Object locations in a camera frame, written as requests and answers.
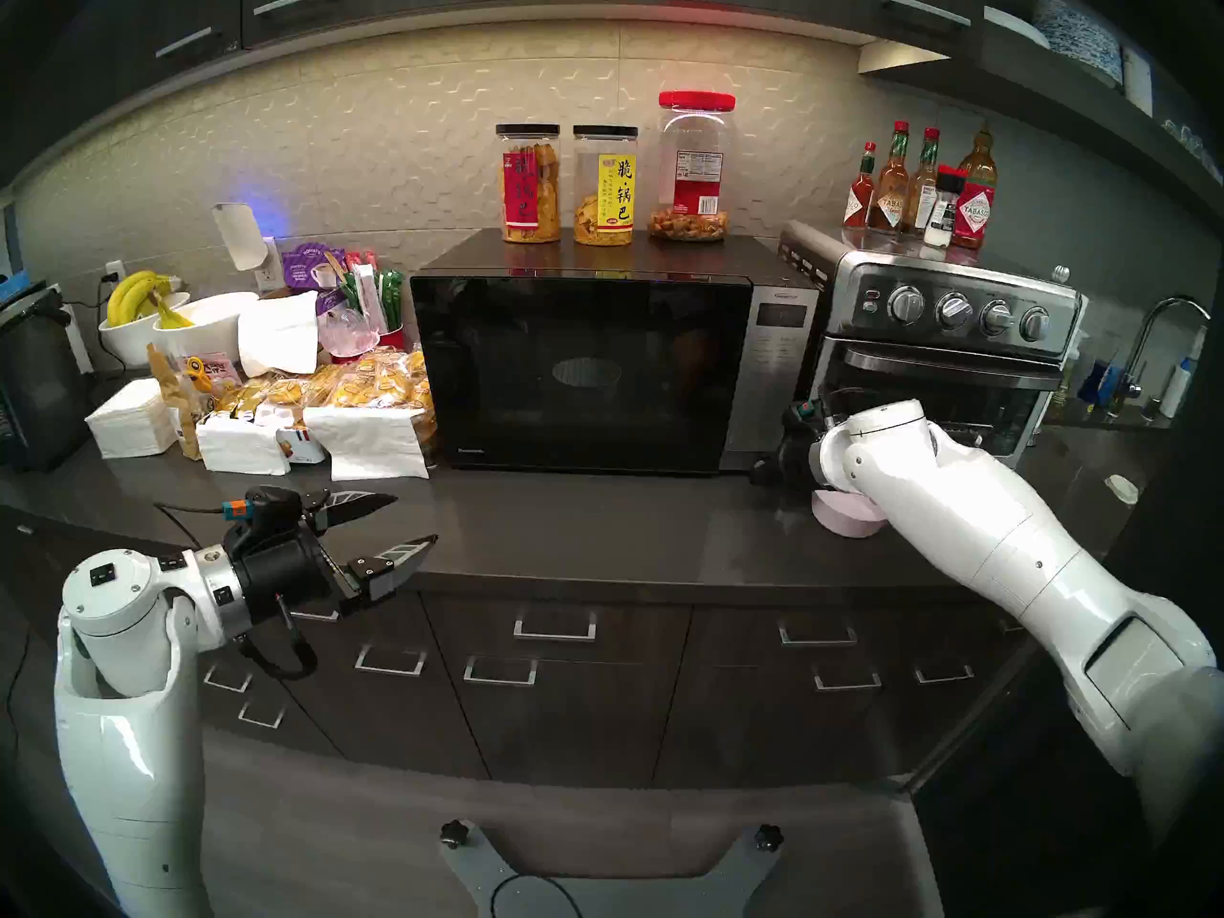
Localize snack jar red label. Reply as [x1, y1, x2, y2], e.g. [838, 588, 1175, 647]
[495, 123, 563, 245]

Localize white napkin stack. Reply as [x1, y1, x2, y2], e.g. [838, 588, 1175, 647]
[84, 379, 178, 460]

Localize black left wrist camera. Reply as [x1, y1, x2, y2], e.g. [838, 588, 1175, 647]
[222, 486, 309, 556]

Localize white paper napkin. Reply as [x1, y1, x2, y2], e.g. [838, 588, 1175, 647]
[237, 291, 319, 379]
[196, 411, 293, 476]
[303, 404, 431, 481]

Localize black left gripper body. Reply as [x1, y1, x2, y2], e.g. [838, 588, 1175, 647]
[229, 519, 372, 632]

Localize large Tabasco bottle red label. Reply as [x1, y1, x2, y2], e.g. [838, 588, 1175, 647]
[951, 122, 998, 251]

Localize chrome sink faucet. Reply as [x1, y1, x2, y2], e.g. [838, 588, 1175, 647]
[1109, 295, 1211, 420]

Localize pink yellow snack packet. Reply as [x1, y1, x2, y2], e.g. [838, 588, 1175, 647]
[182, 352, 242, 401]

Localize snack jar yellow label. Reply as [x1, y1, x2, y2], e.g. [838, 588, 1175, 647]
[573, 125, 639, 247]

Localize yellow banana bunch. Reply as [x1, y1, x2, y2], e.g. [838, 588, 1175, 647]
[106, 271, 178, 326]

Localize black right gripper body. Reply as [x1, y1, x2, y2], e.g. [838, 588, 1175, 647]
[765, 409, 829, 492]

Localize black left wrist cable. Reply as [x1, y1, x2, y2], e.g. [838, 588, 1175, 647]
[237, 596, 319, 681]

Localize small red hot sauce bottle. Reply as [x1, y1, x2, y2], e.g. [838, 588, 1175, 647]
[843, 142, 879, 230]

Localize blue patterned bowl stack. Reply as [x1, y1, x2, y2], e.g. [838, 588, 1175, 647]
[1038, 0, 1125, 85]

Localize black countertop appliance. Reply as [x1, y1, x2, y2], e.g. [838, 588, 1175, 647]
[0, 285, 95, 474]

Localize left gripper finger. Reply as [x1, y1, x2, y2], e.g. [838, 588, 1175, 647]
[302, 490, 399, 536]
[346, 534, 440, 609]

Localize small wrapped cake packets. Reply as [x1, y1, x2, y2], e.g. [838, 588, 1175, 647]
[215, 376, 312, 425]

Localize Tabasco bottle green sauce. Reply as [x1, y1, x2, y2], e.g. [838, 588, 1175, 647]
[904, 127, 942, 238]

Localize black glass microwave door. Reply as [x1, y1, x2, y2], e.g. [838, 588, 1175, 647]
[410, 273, 756, 475]

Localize black microwave oven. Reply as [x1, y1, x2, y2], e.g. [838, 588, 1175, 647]
[410, 228, 821, 477]

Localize clear jar red lid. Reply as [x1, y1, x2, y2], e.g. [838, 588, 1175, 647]
[648, 91, 736, 243]

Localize white shaker dark lid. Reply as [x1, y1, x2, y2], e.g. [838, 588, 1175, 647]
[923, 165, 967, 249]

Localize purple snack packet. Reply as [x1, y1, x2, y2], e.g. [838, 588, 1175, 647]
[282, 243, 347, 315]

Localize yellowish dish soap bottle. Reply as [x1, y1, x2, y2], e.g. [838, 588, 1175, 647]
[1047, 347, 1082, 415]

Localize small white bowl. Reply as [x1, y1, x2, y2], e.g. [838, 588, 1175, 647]
[98, 293, 192, 367]

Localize large white bowl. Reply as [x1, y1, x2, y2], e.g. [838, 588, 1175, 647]
[153, 292, 261, 367]

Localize red cup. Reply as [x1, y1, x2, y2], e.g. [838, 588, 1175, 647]
[330, 323, 407, 362]

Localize stainless toaster oven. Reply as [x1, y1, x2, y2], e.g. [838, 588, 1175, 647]
[777, 220, 1086, 472]

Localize pink bowl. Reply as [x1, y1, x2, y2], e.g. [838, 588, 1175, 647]
[811, 489, 890, 539]

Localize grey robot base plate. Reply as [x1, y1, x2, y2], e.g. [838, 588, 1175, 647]
[440, 820, 783, 918]

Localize black base cable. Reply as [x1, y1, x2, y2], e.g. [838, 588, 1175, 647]
[491, 873, 582, 918]

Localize white soap bottle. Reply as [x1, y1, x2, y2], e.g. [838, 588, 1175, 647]
[1159, 325, 1208, 420]

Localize large clear madeleine bag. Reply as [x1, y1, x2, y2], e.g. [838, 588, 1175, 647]
[304, 347, 439, 448]

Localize Tabasco bottle brown sauce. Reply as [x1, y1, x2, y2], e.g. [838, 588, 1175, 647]
[867, 120, 911, 236]

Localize clear plastic bag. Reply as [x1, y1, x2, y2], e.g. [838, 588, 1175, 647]
[318, 304, 382, 358]

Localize dark open wall shelf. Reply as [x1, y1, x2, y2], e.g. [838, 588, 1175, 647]
[858, 0, 1224, 224]

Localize white red sachet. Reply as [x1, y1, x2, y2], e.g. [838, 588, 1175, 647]
[349, 251, 388, 334]

